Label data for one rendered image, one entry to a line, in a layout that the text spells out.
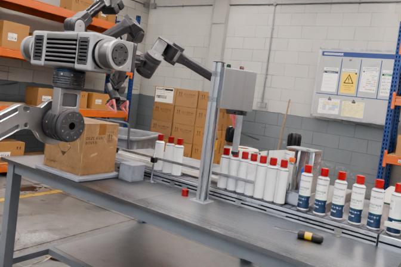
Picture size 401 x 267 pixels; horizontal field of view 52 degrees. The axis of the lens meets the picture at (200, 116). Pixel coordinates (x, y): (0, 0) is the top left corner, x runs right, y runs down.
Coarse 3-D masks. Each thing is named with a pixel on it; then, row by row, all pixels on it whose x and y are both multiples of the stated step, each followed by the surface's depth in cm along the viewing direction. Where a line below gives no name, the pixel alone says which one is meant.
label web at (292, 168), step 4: (260, 152) 227; (264, 152) 233; (268, 160) 207; (268, 164) 206; (288, 164) 192; (296, 164) 198; (288, 168) 192; (292, 168) 190; (292, 172) 191; (288, 176) 192; (292, 176) 193; (288, 180) 191; (292, 180) 194; (288, 184) 191; (292, 184) 196; (288, 188) 191
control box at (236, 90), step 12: (228, 72) 188; (240, 72) 190; (252, 72) 192; (228, 84) 189; (240, 84) 191; (252, 84) 193; (228, 96) 189; (240, 96) 191; (252, 96) 193; (228, 108) 190; (240, 108) 192
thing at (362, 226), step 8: (120, 160) 247; (144, 168) 233; (176, 176) 221; (184, 176) 224; (216, 184) 214; (232, 192) 201; (288, 208) 183; (296, 208) 185; (320, 216) 176; (328, 216) 177; (344, 224) 169; (360, 224) 171; (376, 232) 162
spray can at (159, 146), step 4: (160, 136) 230; (160, 140) 230; (156, 144) 230; (160, 144) 230; (164, 144) 232; (156, 148) 230; (160, 148) 230; (156, 152) 230; (160, 152) 230; (156, 156) 230; (160, 156) 230; (160, 160) 230; (156, 164) 230; (160, 164) 231; (156, 168) 230; (160, 168) 231
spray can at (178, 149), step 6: (180, 138) 223; (180, 144) 222; (174, 150) 222; (180, 150) 221; (174, 156) 222; (180, 156) 222; (180, 162) 222; (174, 168) 222; (180, 168) 223; (174, 174) 222; (180, 174) 224
